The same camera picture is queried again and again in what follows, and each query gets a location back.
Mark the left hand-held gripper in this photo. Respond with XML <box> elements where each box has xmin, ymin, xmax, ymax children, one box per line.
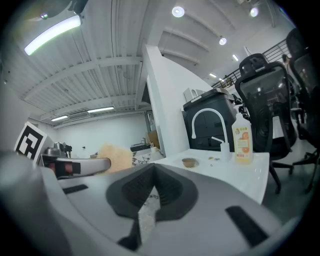
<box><xmin>13</xmin><ymin>121</ymin><xmax>112</xmax><ymax>180</ymax></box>

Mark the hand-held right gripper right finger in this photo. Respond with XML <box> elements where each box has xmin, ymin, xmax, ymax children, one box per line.
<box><xmin>138</xmin><ymin>163</ymin><xmax>301</xmax><ymax>256</ymax></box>

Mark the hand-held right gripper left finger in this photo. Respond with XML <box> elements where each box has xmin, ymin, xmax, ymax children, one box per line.
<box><xmin>0</xmin><ymin>149</ymin><xmax>156</xmax><ymax>256</ymax></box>

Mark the yellow sponge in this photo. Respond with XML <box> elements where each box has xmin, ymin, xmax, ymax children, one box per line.
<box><xmin>96</xmin><ymin>142</ymin><xmax>133</xmax><ymax>176</ymax></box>

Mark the brown bowl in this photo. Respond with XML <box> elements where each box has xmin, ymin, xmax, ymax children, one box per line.
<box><xmin>181</xmin><ymin>157</ymin><xmax>200</xmax><ymax>169</ymax></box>

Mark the white sink basin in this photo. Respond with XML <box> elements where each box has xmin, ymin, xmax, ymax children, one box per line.
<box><xmin>149</xmin><ymin>148</ymin><xmax>271</xmax><ymax>206</ymax></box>

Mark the marble pattern sink unit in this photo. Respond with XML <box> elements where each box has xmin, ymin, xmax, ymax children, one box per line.
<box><xmin>129</xmin><ymin>146</ymin><xmax>166</xmax><ymax>166</ymax></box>

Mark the wooden cabinet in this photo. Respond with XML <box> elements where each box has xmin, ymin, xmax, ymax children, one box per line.
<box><xmin>147</xmin><ymin>131</ymin><xmax>161</xmax><ymax>150</ymax></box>

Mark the orange label soap bottle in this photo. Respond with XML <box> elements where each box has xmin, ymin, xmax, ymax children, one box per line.
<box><xmin>231</xmin><ymin>104</ymin><xmax>254</xmax><ymax>165</ymax></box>

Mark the black cabinet machine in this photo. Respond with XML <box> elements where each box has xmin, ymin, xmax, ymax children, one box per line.
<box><xmin>181</xmin><ymin>87</ymin><xmax>238</xmax><ymax>152</ymax></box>

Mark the white arched faucet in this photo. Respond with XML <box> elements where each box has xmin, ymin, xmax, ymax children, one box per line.
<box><xmin>191</xmin><ymin>108</ymin><xmax>233</xmax><ymax>163</ymax></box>

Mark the black mesh office chair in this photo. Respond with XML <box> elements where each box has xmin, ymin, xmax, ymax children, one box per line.
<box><xmin>234</xmin><ymin>53</ymin><xmax>298</xmax><ymax>195</ymax></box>
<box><xmin>284</xmin><ymin>27</ymin><xmax>320</xmax><ymax>195</ymax></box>

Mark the long ceiling tube light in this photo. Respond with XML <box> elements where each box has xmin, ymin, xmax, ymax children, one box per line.
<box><xmin>24</xmin><ymin>14</ymin><xmax>83</xmax><ymax>56</ymax></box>

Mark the black railing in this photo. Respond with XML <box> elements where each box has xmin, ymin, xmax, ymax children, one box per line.
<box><xmin>212</xmin><ymin>38</ymin><xmax>288</xmax><ymax>88</ymax></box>

